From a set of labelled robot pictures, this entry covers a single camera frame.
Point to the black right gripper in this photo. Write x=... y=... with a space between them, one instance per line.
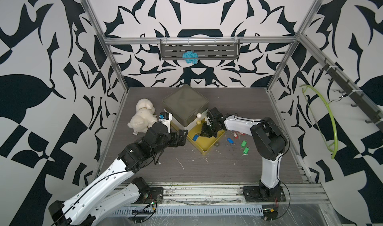
x=204 y=132

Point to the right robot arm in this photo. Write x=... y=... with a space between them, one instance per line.
x=269 y=142

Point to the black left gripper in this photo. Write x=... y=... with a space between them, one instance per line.
x=175 y=142

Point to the yellow bottom drawer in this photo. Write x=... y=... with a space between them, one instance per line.
x=203 y=144

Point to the grey wall shelf rack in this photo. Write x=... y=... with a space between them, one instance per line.
x=207 y=49

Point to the teal yarn ball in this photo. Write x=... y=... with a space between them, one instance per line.
x=191 y=57

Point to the key with green tag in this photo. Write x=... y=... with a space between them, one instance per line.
x=245 y=151
x=243 y=144

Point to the grey hook rail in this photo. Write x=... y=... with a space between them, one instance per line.
x=341 y=83

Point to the white plush toy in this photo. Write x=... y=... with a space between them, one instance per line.
x=144 y=117

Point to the key with blue tag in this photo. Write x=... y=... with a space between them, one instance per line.
x=195 y=137
x=230 y=141

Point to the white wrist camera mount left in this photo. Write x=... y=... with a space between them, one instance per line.
x=166 y=118

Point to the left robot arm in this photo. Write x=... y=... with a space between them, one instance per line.
x=97 y=201

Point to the grey-yellow mini drawer cabinet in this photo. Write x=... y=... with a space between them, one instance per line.
x=184 y=104

